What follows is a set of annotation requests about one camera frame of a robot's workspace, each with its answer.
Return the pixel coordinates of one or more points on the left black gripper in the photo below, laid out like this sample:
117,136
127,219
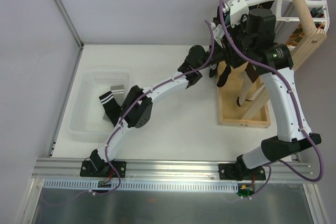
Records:
219,57

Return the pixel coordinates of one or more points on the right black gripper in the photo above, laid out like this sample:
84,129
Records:
250,36

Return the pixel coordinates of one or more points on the black sock white stripes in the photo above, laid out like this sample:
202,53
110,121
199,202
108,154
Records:
222,75

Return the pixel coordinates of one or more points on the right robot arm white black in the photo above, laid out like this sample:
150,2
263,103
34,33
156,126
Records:
274,65

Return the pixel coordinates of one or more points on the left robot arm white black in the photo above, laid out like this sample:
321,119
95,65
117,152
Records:
135,112

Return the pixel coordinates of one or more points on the wooden hanger stand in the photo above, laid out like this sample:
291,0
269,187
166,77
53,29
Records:
254,111

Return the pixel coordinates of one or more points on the black sport sock hanging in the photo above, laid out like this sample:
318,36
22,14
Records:
213,70

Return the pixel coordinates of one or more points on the grey sock white stripes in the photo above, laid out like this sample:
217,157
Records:
118,92

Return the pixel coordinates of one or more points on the white plastic laundry basket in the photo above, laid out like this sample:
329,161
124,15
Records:
87,121

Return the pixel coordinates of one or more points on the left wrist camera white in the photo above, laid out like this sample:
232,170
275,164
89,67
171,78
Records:
218,34

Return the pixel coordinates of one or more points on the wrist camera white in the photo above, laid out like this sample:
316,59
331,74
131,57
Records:
218,34
236,9

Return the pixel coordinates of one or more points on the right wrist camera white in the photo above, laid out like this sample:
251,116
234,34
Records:
236,9

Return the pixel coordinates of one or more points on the aluminium mounting rail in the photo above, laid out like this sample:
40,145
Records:
132,169

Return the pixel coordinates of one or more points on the white slotted cable duct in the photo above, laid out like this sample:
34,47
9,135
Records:
80,184

